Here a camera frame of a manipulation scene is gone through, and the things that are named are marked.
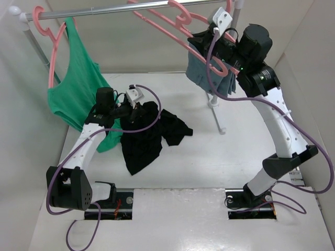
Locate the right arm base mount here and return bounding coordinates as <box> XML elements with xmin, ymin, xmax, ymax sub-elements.
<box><xmin>224</xmin><ymin>189</ymin><xmax>276</xmax><ymax>220</ymax></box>

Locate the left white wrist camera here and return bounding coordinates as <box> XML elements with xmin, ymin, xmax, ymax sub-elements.
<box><xmin>126</xmin><ymin>87</ymin><xmax>144</xmax><ymax>109</ymax></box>

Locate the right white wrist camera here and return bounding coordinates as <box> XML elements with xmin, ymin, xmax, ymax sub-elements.
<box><xmin>212</xmin><ymin>7</ymin><xmax>232</xmax><ymax>37</ymax></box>

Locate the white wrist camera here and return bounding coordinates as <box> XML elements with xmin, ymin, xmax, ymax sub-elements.
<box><xmin>126</xmin><ymin>87</ymin><xmax>144</xmax><ymax>109</ymax></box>
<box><xmin>212</xmin><ymin>7</ymin><xmax>232</xmax><ymax>37</ymax></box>

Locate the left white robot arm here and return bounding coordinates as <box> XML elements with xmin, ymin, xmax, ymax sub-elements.
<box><xmin>46</xmin><ymin>86</ymin><xmax>144</xmax><ymax>211</ymax></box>

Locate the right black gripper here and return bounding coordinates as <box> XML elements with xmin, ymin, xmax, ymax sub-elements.
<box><xmin>188</xmin><ymin>27</ymin><xmax>250</xmax><ymax>72</ymax></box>

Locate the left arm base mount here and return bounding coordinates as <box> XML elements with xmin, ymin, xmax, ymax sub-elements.
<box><xmin>91</xmin><ymin>181</ymin><xmax>134</xmax><ymax>220</ymax></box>

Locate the green tank top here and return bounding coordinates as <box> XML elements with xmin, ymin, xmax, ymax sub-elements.
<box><xmin>47</xmin><ymin>17</ymin><xmax>124</xmax><ymax>154</ymax></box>

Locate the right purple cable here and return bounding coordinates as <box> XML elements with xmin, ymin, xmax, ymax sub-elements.
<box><xmin>205</xmin><ymin>28</ymin><xmax>335</xmax><ymax>215</ymax></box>

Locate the blue denim garment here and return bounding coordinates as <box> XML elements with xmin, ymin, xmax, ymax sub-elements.
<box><xmin>185</xmin><ymin>41</ymin><xmax>238</xmax><ymax>96</ymax></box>

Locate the pink hanger with tank top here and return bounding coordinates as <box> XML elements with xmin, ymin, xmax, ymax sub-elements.
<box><xmin>32</xmin><ymin>5</ymin><xmax>79</xmax><ymax>88</ymax></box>

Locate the black t shirt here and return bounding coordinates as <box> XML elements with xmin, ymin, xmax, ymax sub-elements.
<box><xmin>120</xmin><ymin>101</ymin><xmax>193</xmax><ymax>176</ymax></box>

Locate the metal clothes rack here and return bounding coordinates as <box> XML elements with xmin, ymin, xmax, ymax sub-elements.
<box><xmin>8</xmin><ymin>1</ymin><xmax>244</xmax><ymax>135</ymax></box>

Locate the aluminium rail right side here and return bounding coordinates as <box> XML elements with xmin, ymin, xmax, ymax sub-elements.
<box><xmin>261</xmin><ymin>73</ymin><xmax>306</xmax><ymax>187</ymax></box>

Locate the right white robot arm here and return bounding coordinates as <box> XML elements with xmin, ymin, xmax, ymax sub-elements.
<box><xmin>188</xmin><ymin>24</ymin><xmax>318</xmax><ymax>206</ymax></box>

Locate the pink hanger with denim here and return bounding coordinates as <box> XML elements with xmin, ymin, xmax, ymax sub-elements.
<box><xmin>168</xmin><ymin>1</ymin><xmax>239</xmax><ymax>77</ymax></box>

